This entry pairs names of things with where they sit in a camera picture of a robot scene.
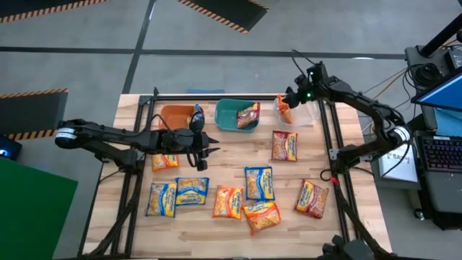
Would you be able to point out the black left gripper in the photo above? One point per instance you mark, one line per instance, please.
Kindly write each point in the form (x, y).
(180, 141)

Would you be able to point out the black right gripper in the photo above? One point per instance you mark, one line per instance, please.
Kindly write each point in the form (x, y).
(314, 90)

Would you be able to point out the orange Maruchan noodle packet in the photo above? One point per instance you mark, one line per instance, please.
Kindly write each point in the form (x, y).
(164, 162)
(228, 202)
(285, 115)
(262, 216)

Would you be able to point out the blue Maruchan noodle packet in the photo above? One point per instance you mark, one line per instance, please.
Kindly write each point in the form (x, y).
(198, 108)
(259, 183)
(191, 191)
(161, 199)

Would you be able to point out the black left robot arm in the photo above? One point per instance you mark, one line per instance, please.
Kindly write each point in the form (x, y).
(108, 135)

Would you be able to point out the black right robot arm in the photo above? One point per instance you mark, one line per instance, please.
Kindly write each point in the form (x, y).
(361, 101)

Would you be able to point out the clear plastic bin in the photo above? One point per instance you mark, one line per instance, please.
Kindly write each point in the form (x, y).
(307, 115)

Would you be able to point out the teal plastic bin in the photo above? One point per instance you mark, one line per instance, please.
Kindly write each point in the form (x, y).
(225, 115)

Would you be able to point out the orange plastic bin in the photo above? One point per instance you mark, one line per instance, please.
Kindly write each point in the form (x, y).
(173, 115)

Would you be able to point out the black hazard-striped floor mat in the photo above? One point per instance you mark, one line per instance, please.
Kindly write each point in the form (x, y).
(29, 115)
(36, 5)
(231, 11)

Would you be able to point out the white paper sign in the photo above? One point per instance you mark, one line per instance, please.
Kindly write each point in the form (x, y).
(400, 171)

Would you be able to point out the monitor with blue screen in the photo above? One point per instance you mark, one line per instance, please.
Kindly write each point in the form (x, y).
(444, 94)

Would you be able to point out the black backlit keyboard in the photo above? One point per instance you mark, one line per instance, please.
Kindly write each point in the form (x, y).
(442, 153)

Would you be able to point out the black slanted pole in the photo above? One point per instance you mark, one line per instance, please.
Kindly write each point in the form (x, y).
(440, 36)

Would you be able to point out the dark grey bulky object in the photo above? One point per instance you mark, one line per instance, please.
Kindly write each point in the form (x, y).
(350, 251)

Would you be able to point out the black caster wheel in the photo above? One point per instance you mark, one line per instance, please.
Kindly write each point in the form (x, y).
(419, 215)

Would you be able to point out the grey equipment cart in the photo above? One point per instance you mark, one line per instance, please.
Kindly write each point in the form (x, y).
(444, 202)

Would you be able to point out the green floor mat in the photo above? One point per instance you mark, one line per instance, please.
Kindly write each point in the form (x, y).
(32, 216)

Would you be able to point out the black device with blue light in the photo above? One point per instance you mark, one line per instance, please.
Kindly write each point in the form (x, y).
(11, 150)

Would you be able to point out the black metal table frame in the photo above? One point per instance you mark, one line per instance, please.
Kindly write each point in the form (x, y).
(180, 97)

